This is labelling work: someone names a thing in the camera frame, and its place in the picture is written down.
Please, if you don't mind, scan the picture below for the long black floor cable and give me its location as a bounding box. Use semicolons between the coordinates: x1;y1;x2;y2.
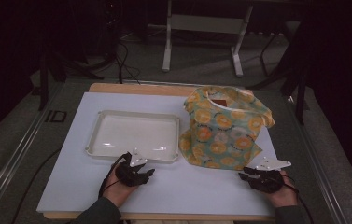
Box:
10;147;63;224

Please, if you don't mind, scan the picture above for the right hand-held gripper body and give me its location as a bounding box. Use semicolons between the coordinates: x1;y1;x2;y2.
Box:
247;157;292;194

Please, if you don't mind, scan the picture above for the person's left hand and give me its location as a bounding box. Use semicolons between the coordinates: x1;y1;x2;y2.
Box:
102;167;140;208

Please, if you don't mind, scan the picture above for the black tripod stand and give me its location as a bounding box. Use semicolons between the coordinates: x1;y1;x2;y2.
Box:
37;0;125;111

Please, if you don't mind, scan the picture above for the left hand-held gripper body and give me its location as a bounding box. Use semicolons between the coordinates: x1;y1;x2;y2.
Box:
115;148;148;188

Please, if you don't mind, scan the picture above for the dark metal chair frame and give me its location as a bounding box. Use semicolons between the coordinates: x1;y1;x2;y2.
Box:
246;21;310;125

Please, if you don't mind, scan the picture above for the person's right hand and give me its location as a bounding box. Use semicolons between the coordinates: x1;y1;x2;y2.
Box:
265;170;299;208

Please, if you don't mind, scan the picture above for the white plastic tray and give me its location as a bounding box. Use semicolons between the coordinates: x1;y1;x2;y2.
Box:
85;109;181;164

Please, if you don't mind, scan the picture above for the orange print cloth bag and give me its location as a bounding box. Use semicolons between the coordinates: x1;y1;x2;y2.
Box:
178;86;275;171

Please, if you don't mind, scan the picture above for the white table mat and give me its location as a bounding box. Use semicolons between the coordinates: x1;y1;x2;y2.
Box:
36;91;279;217

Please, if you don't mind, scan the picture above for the white metal stand frame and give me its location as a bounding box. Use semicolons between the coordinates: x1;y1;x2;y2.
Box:
162;0;254;77

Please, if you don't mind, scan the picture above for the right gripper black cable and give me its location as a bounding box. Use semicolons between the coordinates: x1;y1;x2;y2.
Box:
284;174;315;224

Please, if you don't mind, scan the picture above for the black floor cable bundle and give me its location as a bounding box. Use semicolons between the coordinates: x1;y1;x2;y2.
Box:
114;40;142;85

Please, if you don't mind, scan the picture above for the aluminium floor rail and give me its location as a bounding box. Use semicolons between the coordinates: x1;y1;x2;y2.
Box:
0;80;69;224
285;96;349;224

